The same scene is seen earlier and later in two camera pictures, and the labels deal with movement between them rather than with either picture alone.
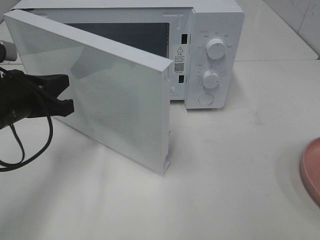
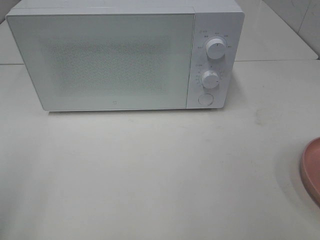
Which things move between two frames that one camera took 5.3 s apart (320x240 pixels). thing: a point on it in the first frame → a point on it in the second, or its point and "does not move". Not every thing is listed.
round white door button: (206, 99) does not move
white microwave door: (120, 94) → (108, 61)
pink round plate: (310, 170) does not move
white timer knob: (210, 79) does not move
